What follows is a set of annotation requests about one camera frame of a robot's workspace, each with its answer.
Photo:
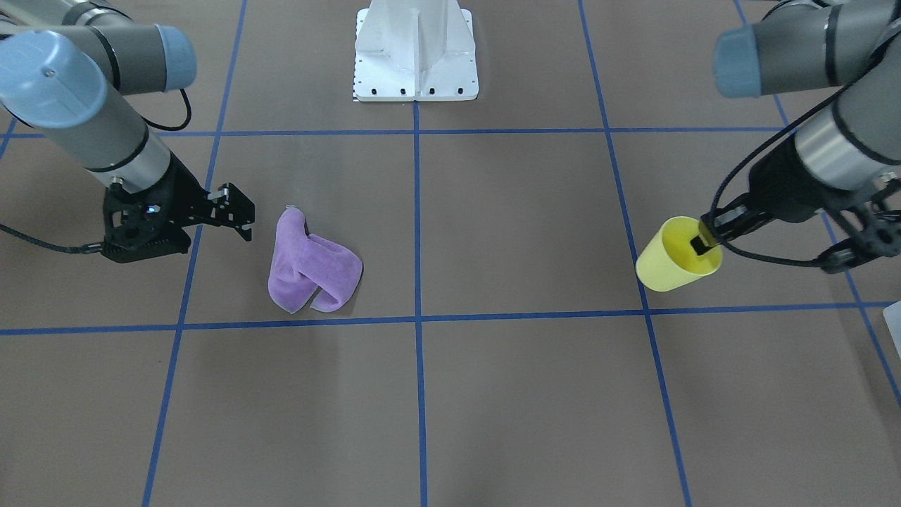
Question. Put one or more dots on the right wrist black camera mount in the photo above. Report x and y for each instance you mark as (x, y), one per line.
(137, 226)

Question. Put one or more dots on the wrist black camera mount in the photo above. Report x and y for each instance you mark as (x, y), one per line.
(872, 228)
(137, 226)

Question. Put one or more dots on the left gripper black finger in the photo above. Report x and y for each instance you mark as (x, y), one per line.
(725, 224)

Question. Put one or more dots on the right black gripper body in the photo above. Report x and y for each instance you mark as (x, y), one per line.
(184, 191)

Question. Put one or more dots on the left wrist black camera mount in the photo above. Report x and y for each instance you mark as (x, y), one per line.
(872, 228)

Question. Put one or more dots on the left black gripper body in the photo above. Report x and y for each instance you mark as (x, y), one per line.
(787, 182)

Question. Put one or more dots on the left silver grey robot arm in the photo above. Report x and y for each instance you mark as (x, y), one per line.
(840, 157)

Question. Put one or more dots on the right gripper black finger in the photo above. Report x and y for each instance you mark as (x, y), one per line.
(231, 208)

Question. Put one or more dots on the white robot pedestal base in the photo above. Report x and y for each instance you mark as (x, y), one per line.
(408, 51)

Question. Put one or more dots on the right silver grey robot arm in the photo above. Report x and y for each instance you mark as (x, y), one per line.
(67, 70)

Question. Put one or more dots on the purple microfiber cloth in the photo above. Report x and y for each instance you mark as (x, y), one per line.
(307, 269)

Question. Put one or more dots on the translucent white storage box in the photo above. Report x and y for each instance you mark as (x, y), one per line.
(891, 317)

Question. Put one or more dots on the yellow plastic cup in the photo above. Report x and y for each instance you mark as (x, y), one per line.
(670, 260)

